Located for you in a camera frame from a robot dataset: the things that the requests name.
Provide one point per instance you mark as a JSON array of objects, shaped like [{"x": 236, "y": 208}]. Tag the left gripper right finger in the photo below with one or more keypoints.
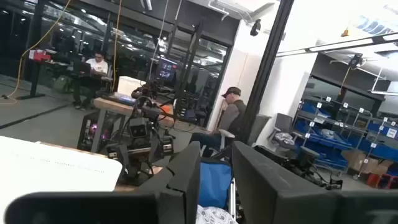
[{"x": 267, "y": 193}]

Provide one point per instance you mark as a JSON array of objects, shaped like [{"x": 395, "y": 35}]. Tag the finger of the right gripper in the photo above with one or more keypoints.
[
  {"x": 123, "y": 163},
  {"x": 155, "y": 151}
]

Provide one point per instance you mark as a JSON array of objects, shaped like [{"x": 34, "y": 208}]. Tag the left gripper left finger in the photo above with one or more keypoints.
[{"x": 180, "y": 193}]

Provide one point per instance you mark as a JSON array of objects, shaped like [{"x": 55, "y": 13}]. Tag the grey patterned hospital gown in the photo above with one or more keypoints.
[{"x": 214, "y": 216}]

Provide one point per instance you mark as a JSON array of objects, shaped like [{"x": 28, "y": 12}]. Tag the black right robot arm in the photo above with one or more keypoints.
[{"x": 152, "y": 102}]

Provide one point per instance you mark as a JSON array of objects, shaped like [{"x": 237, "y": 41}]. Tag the white plastic basket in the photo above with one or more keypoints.
[{"x": 46, "y": 168}]

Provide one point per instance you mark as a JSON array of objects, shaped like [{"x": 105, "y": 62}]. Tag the blue fabric pouch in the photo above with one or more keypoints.
[{"x": 214, "y": 183}]

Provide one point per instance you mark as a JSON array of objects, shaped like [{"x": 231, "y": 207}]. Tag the computer tower with purple lights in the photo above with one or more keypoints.
[{"x": 90, "y": 130}]

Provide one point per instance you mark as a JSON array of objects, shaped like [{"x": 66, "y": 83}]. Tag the white box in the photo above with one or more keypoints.
[{"x": 130, "y": 85}]

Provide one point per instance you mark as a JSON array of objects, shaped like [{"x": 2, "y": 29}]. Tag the grey office chair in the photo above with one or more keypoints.
[
  {"x": 259, "y": 127},
  {"x": 283, "y": 123}
]

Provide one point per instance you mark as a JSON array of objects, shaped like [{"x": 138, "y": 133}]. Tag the shelving rack with blue bins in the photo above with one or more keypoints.
[{"x": 323, "y": 140}]

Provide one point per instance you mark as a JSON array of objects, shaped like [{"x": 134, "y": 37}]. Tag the dark display screen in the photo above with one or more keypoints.
[{"x": 166, "y": 70}]

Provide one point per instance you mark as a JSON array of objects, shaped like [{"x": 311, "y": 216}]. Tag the person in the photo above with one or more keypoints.
[
  {"x": 231, "y": 115},
  {"x": 98, "y": 65}
]

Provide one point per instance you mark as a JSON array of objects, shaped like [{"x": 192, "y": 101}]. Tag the cardboard boxes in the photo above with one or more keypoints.
[{"x": 357, "y": 158}]

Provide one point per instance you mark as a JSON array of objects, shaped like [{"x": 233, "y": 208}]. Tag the black laptop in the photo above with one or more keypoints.
[{"x": 81, "y": 68}]

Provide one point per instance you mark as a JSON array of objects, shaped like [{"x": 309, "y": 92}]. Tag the red crate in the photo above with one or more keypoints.
[{"x": 377, "y": 180}]

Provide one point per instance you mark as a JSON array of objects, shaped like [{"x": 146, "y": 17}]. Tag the black standing desk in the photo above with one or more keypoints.
[{"x": 34, "y": 77}]

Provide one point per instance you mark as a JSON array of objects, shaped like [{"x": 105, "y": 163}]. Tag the red box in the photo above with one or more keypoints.
[{"x": 40, "y": 56}]

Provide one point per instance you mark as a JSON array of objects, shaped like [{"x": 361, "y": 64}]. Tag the ceiling light bar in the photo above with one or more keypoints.
[{"x": 339, "y": 45}]

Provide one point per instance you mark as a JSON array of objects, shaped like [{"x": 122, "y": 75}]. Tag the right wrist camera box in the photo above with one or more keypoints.
[{"x": 138, "y": 127}]

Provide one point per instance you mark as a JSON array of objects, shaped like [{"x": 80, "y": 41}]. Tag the black vertical post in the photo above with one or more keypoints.
[{"x": 267, "y": 62}]

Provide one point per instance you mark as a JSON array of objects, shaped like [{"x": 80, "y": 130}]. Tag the black hanging camera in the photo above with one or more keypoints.
[{"x": 255, "y": 28}]

